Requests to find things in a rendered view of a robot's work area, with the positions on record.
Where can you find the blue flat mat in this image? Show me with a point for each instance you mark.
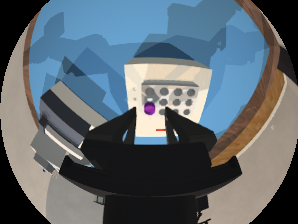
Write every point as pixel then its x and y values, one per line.
pixel 86 43

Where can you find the clear test tube with liquid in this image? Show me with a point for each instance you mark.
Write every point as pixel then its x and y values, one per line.
pixel 149 107

